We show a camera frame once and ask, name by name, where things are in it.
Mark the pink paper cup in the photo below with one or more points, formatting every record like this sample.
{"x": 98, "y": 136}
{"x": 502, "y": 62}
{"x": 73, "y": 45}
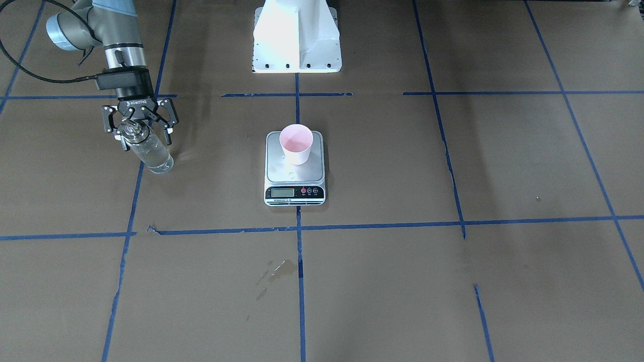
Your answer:
{"x": 296, "y": 141}

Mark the clear glass sauce bottle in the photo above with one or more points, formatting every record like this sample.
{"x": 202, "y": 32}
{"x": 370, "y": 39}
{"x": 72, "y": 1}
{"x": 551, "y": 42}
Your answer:
{"x": 140, "y": 138}

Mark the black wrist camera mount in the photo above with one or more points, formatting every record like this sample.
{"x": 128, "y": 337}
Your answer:
{"x": 123, "y": 78}

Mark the silver digital kitchen scale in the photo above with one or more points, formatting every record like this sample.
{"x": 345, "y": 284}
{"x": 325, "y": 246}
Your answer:
{"x": 286, "y": 184}

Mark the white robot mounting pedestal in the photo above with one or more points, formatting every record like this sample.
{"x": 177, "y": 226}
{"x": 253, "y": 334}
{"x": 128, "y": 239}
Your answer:
{"x": 296, "y": 37}

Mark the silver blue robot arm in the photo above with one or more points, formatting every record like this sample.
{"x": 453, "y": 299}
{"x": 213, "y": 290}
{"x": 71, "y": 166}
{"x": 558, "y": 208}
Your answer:
{"x": 113, "y": 26}

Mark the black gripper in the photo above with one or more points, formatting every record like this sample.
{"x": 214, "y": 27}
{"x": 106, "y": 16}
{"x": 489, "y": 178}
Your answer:
{"x": 136, "y": 103}

